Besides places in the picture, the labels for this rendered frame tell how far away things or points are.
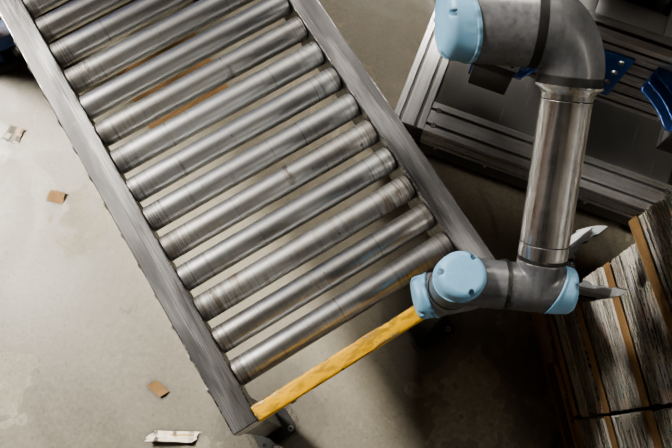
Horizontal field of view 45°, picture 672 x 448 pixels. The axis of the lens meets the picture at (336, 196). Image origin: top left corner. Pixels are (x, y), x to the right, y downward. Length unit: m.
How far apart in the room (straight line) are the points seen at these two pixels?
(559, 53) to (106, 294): 1.52
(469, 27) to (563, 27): 0.13
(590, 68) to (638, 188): 1.06
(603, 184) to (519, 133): 0.25
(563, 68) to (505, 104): 1.05
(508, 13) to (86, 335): 1.55
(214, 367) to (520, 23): 0.76
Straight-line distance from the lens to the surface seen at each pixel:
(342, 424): 2.20
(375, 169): 1.49
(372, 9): 2.55
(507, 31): 1.15
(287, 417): 2.20
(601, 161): 2.22
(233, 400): 1.41
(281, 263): 1.44
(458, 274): 1.21
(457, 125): 2.16
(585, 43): 1.18
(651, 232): 1.46
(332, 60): 1.57
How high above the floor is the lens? 2.20
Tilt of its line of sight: 73 degrees down
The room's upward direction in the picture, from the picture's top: 2 degrees clockwise
